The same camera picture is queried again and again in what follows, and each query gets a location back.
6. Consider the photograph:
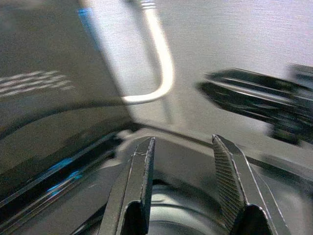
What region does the round black washer door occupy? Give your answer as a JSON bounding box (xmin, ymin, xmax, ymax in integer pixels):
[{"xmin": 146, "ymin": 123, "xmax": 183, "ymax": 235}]
[{"xmin": 0, "ymin": 127, "xmax": 313, "ymax": 235}]

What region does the white curved hose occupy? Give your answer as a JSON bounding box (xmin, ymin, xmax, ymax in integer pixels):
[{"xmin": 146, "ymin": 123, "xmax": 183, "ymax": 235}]
[{"xmin": 121, "ymin": 0, "xmax": 175, "ymax": 105}]

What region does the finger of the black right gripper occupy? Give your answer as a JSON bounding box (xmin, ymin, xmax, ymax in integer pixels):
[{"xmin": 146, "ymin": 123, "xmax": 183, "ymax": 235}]
[
  {"xmin": 197, "ymin": 82, "xmax": 298, "ymax": 123},
  {"xmin": 203, "ymin": 68, "xmax": 298, "ymax": 93}
]

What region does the grey front-load washing machine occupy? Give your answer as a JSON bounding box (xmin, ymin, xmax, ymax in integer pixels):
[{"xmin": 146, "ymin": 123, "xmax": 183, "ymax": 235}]
[{"xmin": 0, "ymin": 0, "xmax": 313, "ymax": 235}]

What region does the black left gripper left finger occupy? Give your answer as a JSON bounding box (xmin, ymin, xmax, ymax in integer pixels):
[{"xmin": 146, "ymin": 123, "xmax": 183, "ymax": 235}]
[{"xmin": 97, "ymin": 137, "xmax": 157, "ymax": 235}]

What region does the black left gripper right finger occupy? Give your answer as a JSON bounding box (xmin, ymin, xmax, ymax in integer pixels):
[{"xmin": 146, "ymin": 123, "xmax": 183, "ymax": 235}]
[{"xmin": 211, "ymin": 134, "xmax": 292, "ymax": 235}]

